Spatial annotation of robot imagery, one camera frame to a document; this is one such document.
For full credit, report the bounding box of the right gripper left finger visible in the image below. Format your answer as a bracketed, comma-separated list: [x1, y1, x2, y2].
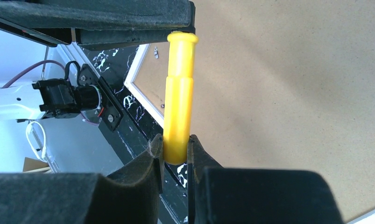
[0, 134, 164, 224]

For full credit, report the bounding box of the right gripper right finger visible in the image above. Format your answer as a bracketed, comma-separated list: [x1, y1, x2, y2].
[187, 135, 343, 224]

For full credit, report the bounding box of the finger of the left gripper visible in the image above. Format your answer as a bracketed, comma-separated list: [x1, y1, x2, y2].
[76, 29, 175, 51]
[0, 0, 195, 47]

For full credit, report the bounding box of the yellow handled screwdriver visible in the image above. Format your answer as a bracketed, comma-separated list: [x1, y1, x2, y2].
[163, 32, 198, 165]

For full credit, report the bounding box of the white wooden photo frame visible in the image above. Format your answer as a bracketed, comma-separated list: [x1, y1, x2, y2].
[124, 0, 375, 223]

